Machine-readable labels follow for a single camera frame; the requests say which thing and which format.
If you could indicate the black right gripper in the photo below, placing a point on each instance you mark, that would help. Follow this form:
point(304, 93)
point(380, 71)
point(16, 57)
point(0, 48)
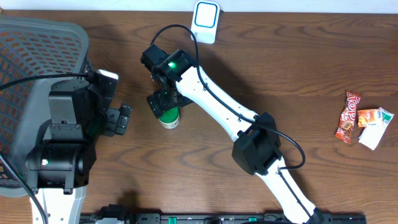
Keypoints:
point(161, 103)

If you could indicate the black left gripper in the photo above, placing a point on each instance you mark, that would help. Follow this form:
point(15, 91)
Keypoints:
point(115, 118)

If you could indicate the green lid white jar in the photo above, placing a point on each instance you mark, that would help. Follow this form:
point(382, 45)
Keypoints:
point(170, 118)

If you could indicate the red Top candy bar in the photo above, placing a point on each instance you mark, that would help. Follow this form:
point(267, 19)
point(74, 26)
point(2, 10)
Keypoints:
point(348, 117)

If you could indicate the orange small carton box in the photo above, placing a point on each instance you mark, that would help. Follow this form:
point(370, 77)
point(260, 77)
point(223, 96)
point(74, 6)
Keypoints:
point(369, 117)

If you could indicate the white blue medicine box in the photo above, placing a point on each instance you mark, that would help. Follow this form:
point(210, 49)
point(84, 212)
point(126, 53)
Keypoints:
point(371, 135)

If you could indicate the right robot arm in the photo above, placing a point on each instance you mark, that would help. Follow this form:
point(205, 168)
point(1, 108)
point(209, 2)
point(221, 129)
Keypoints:
point(256, 140)

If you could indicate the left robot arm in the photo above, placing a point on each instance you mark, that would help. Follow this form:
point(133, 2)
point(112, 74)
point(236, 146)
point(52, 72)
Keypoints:
point(58, 168)

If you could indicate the white barcode scanner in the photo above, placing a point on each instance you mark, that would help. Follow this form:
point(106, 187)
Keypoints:
point(205, 21)

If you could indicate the grey plastic mesh basket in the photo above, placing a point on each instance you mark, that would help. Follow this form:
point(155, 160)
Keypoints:
point(35, 54)

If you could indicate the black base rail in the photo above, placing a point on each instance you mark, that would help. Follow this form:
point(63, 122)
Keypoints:
point(155, 218)

